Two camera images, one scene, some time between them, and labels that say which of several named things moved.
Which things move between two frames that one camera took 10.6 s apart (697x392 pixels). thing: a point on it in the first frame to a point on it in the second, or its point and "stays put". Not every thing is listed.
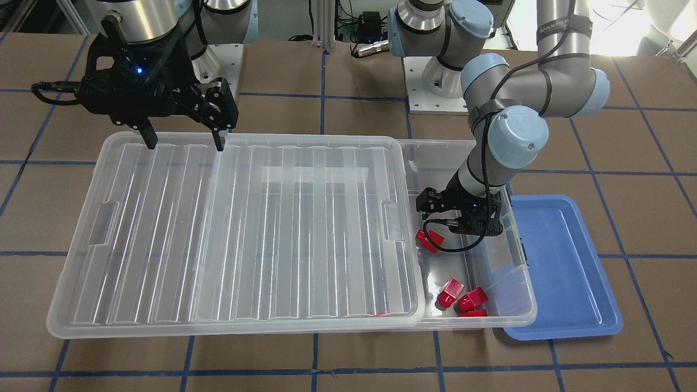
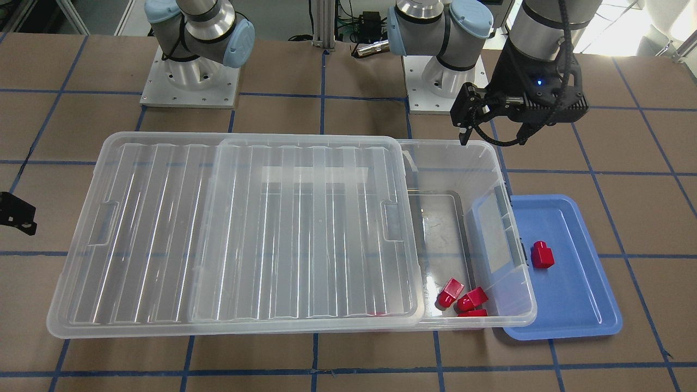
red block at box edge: [478, 313] stays put
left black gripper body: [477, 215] to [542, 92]
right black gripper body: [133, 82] to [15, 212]
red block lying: [472, 299] stays put
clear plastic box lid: [276, 233] stays put
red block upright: [449, 294] stays put
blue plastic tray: [573, 298] stays put
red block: [422, 240] to [542, 256]
